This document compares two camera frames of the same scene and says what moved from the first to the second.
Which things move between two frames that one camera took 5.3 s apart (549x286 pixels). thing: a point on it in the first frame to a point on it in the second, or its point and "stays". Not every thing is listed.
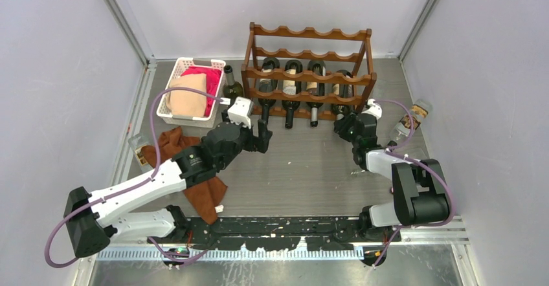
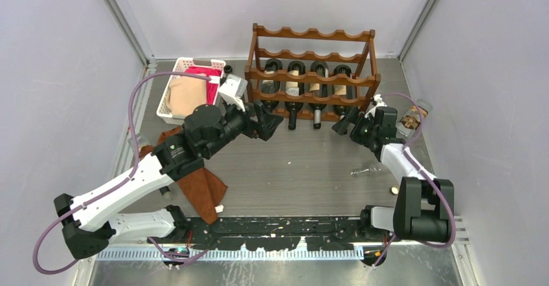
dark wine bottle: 316,67 stays
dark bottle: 270,64 stays
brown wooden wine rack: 305,74 stays
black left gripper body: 250,142 to 257,129
